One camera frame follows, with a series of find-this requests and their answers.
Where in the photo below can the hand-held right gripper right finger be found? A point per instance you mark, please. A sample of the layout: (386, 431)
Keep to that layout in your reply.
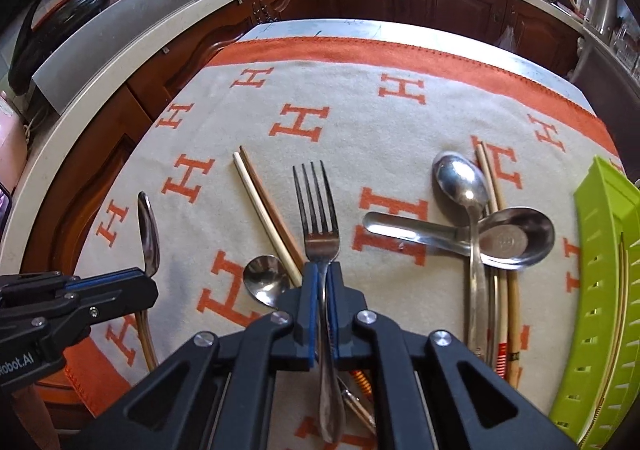
(334, 315)

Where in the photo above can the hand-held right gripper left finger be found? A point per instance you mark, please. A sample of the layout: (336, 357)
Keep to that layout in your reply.
(311, 315)

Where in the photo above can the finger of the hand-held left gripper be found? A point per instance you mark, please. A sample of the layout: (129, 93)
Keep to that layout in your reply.
(100, 276)
(130, 295)

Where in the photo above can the slim steel spoon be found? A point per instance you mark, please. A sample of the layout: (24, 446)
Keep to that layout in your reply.
(149, 240)

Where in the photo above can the steel fork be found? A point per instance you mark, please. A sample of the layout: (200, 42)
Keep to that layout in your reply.
(322, 245)

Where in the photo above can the bamboo chopstick red bands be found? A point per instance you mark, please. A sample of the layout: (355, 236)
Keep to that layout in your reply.
(512, 310)
(501, 335)

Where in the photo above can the oval steel spoon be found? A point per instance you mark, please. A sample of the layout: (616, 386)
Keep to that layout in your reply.
(460, 180)

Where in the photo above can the round steel spoon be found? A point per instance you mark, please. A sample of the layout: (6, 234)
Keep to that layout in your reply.
(520, 240)

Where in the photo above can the green plastic utensil tray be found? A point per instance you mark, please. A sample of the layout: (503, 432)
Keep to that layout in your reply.
(600, 280)

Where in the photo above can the person's left forearm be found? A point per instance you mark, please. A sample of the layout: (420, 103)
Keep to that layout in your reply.
(30, 405)

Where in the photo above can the small steel spoon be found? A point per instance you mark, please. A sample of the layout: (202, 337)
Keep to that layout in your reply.
(265, 280)

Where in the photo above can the orange and beige printed blanket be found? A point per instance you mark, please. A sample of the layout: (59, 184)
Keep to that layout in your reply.
(350, 94)

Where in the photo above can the steel splash panel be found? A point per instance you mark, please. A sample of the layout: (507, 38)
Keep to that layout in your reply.
(110, 34)

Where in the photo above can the white plastic bag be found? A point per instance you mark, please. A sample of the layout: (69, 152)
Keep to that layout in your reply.
(506, 37)

